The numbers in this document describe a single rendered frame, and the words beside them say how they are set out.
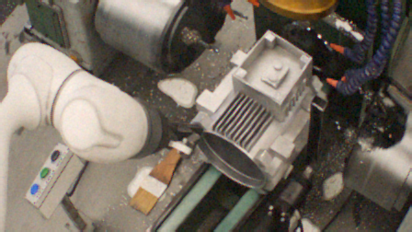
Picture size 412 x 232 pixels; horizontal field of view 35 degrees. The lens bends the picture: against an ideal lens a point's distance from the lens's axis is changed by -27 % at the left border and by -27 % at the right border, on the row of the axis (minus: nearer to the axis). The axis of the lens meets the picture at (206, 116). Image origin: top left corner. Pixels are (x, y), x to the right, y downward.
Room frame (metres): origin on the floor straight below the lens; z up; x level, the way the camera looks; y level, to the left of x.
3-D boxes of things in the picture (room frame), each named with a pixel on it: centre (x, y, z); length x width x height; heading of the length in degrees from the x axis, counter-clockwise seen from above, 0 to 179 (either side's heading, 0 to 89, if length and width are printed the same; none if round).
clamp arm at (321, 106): (0.60, -0.18, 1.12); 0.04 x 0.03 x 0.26; 137
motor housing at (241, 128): (0.72, -0.10, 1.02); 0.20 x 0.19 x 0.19; 136
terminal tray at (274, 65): (0.75, -0.13, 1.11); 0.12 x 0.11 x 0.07; 136
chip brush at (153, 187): (0.74, 0.11, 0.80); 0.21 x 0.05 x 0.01; 140
